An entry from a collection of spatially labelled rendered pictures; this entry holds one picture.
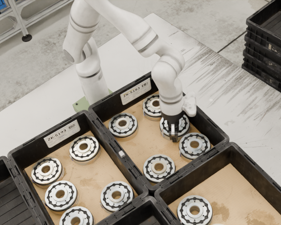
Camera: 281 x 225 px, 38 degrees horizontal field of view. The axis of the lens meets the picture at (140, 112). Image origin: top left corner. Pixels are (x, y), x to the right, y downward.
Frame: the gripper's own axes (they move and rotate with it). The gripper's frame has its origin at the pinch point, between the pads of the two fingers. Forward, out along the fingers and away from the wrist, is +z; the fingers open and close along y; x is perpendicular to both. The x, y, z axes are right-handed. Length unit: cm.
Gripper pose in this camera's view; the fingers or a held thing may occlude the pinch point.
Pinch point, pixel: (174, 132)
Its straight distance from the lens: 138.7
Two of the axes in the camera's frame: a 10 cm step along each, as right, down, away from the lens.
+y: -0.6, 7.9, -6.2
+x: 9.9, -0.3, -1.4
